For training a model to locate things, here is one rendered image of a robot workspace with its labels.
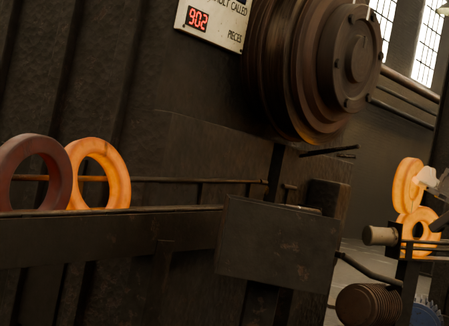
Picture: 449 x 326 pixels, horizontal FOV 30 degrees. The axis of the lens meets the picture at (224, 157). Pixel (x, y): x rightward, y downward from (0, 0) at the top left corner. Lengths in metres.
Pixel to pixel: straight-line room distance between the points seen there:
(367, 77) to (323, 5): 0.27
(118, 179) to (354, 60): 0.75
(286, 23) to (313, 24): 0.08
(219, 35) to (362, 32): 0.40
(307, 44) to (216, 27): 0.23
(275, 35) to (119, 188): 0.61
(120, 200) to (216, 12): 0.57
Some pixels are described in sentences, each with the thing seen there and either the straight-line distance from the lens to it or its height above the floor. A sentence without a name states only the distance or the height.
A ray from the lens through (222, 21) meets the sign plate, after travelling 2.03.
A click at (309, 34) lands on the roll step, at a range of 2.07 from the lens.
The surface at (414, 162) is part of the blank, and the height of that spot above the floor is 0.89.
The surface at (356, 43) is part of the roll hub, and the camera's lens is 2.15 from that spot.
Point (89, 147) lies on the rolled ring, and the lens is 1.63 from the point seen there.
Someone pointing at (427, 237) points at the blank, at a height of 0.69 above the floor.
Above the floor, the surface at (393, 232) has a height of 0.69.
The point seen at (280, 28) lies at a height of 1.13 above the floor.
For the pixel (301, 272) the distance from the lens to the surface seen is 1.51.
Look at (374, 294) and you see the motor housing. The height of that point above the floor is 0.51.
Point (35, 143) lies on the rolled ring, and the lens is 1.47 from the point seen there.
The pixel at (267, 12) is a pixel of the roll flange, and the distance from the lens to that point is 2.08.
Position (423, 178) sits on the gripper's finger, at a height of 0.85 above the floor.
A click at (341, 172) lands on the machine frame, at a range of 2.59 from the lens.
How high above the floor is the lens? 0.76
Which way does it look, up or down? 1 degrees up
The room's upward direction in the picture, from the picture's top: 11 degrees clockwise
